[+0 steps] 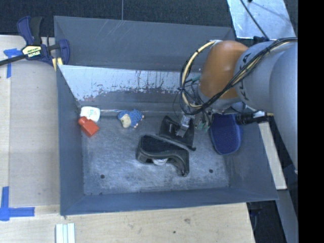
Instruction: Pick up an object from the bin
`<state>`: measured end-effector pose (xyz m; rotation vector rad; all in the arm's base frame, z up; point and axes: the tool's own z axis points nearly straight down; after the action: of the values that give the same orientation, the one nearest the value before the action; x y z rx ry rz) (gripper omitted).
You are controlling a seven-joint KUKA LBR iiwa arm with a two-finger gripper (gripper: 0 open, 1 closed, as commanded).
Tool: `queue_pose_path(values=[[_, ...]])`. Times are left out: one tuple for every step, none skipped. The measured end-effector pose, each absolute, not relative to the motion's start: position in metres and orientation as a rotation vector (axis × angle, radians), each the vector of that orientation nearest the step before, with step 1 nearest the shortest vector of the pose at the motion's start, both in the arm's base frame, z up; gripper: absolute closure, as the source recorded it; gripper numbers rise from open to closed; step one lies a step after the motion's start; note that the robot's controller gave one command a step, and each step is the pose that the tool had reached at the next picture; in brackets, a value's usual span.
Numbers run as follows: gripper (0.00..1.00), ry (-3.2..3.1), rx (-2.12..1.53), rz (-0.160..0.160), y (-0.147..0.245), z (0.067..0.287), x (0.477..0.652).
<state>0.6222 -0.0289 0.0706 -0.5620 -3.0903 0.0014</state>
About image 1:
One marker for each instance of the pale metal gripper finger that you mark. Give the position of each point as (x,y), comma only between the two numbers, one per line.
(181,131)
(186,120)

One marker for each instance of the black flat plastic piece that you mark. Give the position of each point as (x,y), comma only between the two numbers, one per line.
(168,129)

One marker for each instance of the black curved plastic holder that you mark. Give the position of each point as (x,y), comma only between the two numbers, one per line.
(162,147)

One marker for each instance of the blue oval sponge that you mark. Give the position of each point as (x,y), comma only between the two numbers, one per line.
(225,135)

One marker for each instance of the blue and tan toy animal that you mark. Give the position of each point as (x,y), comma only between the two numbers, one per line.
(131,118)

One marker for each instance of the grey metal bin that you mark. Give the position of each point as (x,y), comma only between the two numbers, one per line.
(141,47)

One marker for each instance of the red plastic block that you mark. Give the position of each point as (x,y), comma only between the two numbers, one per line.
(88,128)

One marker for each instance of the white packet with green print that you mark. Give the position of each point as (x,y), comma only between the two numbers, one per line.
(90,113)

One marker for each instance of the black cylinder on white bracket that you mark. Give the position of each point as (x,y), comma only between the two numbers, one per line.
(245,119)

